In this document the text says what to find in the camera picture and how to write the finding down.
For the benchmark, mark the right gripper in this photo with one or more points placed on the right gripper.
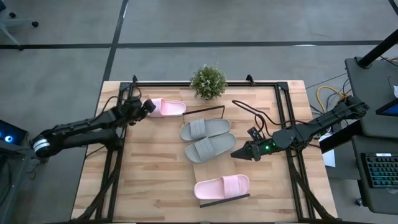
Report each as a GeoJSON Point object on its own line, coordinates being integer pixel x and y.
{"type": "Point", "coordinates": [264, 150]}

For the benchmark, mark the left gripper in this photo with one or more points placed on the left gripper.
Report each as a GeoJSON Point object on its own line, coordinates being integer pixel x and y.
{"type": "Point", "coordinates": [135, 111]}

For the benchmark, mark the pink rubber slide sandal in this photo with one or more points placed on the pink rubber slide sandal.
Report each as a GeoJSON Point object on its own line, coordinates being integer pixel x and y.
{"type": "Point", "coordinates": [222, 186]}
{"type": "Point", "coordinates": [169, 107]}

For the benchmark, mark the grey rubber slide sandal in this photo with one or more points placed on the grey rubber slide sandal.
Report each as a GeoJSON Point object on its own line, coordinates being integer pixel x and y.
{"type": "Point", "coordinates": [205, 129]}
{"type": "Point", "coordinates": [211, 149]}

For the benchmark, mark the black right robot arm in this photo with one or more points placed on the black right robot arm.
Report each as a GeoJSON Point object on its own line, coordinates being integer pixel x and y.
{"type": "Point", "coordinates": [326, 119]}

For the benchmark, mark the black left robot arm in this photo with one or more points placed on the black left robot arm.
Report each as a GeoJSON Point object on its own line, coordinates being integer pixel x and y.
{"type": "Point", "coordinates": [77, 127]}

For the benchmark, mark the black-framed wooden shoe shelf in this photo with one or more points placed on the black-framed wooden shoe shelf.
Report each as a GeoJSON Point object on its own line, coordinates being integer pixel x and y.
{"type": "Point", "coordinates": [214, 169]}

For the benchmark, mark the small green potted plant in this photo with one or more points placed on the small green potted plant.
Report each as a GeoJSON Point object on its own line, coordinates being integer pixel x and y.
{"type": "Point", "coordinates": [208, 82]}

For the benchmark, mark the white paper sheet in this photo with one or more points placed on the white paper sheet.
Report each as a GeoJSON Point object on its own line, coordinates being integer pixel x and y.
{"type": "Point", "coordinates": [329, 157]}

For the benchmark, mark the grey keyboard desk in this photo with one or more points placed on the grey keyboard desk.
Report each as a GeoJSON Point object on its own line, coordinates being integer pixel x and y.
{"type": "Point", "coordinates": [360, 199]}

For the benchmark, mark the grey side desk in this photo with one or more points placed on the grey side desk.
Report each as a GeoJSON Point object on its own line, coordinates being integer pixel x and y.
{"type": "Point", "coordinates": [370, 96]}

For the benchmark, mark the backlit black keyboard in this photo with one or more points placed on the backlit black keyboard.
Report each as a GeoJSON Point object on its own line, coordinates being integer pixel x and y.
{"type": "Point", "coordinates": [382, 171]}

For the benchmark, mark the black box with blue light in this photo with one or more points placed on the black box with blue light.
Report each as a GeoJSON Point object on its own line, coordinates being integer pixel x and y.
{"type": "Point", "coordinates": [12, 135]}

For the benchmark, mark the tablet with blue screen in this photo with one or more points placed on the tablet with blue screen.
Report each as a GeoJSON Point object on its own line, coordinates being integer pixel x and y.
{"type": "Point", "coordinates": [390, 109]}

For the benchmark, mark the office chair base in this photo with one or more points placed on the office chair base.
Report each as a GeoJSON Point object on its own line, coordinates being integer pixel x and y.
{"type": "Point", "coordinates": [12, 25]}

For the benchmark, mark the black stand pole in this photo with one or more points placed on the black stand pole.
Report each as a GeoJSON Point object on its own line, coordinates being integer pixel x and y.
{"type": "Point", "coordinates": [376, 49]}

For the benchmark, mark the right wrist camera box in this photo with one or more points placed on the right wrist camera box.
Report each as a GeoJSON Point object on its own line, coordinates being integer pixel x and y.
{"type": "Point", "coordinates": [255, 133]}

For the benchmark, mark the black aluminium rig frame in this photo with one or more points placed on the black aluminium rig frame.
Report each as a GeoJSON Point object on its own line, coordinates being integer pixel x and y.
{"type": "Point", "coordinates": [281, 102]}

